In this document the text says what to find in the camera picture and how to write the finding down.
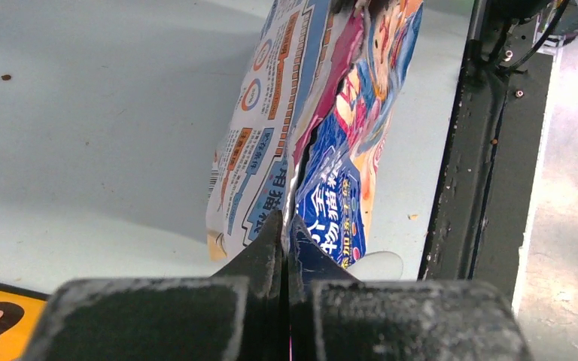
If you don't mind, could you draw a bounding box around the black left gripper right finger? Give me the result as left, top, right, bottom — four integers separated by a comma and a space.
287, 216, 533, 360

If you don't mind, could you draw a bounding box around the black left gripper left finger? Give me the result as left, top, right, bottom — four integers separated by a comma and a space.
23, 211, 284, 360

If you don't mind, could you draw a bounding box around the clear plastic scoop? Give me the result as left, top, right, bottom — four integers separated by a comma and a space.
346, 250, 403, 281

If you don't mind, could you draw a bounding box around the pink blue pet food bag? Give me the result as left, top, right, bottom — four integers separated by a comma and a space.
205, 1, 423, 268

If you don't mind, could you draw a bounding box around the yellow double pet bowl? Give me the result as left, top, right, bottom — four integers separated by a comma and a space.
0, 284, 48, 360

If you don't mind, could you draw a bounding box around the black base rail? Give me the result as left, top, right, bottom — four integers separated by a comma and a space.
418, 1, 578, 300

